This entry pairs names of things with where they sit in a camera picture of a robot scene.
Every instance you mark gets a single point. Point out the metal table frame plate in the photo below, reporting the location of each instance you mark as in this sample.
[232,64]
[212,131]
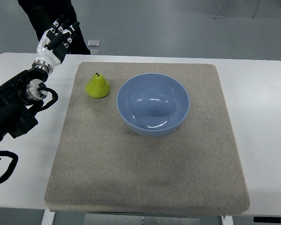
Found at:
[105,219]

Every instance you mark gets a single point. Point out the floor outlet plate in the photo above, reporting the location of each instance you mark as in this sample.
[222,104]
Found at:
[93,43]
[94,51]

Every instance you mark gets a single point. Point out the grey felt mat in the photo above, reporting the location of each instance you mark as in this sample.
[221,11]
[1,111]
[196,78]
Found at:
[103,166]

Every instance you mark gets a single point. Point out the lower floor outlet plate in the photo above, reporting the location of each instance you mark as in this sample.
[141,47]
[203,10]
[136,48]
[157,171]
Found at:
[94,51]

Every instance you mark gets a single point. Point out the upper floor outlet plate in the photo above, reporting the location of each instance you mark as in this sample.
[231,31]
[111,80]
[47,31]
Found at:
[93,43]

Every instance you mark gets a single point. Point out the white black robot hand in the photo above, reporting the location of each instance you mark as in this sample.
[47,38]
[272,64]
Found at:
[54,44]

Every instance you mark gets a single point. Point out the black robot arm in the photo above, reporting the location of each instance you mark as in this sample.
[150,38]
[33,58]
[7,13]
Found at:
[21,98]

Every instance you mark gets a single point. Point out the metal chair legs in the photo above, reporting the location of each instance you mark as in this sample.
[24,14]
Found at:
[236,8]

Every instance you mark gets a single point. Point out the green pear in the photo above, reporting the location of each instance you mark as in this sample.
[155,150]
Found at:
[97,86]

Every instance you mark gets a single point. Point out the blue ceramic bowl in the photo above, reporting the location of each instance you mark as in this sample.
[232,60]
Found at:
[153,104]

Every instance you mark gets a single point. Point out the black table control panel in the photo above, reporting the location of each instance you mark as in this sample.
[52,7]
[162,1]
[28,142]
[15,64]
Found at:
[267,220]

